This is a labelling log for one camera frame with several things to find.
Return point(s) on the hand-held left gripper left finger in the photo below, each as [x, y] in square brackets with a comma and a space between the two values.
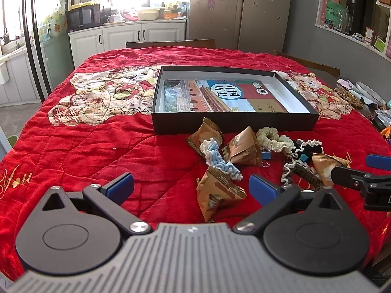
[120, 186]

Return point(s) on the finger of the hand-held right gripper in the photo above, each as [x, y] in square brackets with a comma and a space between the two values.
[343, 175]
[378, 162]

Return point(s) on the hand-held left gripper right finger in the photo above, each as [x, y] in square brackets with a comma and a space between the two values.
[261, 187]

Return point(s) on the blue binder clip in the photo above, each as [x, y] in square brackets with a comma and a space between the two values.
[267, 155]

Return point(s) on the olive scrunchie white trim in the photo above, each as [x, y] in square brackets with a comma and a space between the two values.
[305, 175]

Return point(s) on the teal clip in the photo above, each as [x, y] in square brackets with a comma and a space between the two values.
[304, 158]

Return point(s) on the blue white scrunchie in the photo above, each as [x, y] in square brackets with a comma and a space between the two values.
[221, 164]

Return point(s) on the black scrunchie white trim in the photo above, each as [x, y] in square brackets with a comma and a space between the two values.
[307, 147]

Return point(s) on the cream scrunchie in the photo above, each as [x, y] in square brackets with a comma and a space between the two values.
[273, 142]

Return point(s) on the black cardboard box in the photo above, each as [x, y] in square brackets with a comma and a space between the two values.
[232, 123]

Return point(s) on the red printed blanket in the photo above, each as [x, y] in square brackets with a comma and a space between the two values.
[107, 152]

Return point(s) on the white plate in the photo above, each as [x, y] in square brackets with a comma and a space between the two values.
[371, 93]

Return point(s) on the wooden bead mat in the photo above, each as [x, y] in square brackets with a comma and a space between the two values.
[348, 97]

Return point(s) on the pink cloth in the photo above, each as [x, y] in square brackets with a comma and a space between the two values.
[345, 83]

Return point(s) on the illustrated book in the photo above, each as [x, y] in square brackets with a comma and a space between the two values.
[226, 96]

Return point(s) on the brown wooden chair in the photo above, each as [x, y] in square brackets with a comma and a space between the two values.
[311, 64]

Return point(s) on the white kitchen cabinet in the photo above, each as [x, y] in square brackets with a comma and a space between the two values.
[122, 38]

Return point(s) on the wooden chair back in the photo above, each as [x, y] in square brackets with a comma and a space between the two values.
[171, 43]

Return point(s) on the green sign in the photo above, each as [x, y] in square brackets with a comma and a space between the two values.
[334, 13]

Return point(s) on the white mug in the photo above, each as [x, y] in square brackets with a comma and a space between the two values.
[114, 18]

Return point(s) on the black framed glass door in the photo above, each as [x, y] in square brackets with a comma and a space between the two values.
[36, 36]

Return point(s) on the black microwave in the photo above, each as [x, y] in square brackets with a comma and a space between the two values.
[82, 18]

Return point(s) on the silver refrigerator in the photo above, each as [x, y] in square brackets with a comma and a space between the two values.
[238, 15]

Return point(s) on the cream plastic container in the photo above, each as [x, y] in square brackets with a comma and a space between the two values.
[148, 14]

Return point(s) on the orange container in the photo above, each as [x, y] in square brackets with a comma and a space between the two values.
[171, 14]

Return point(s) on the yellow cloth cover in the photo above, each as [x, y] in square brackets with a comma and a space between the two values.
[84, 4]

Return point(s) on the white wall shelf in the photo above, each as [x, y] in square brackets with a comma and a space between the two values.
[351, 36]

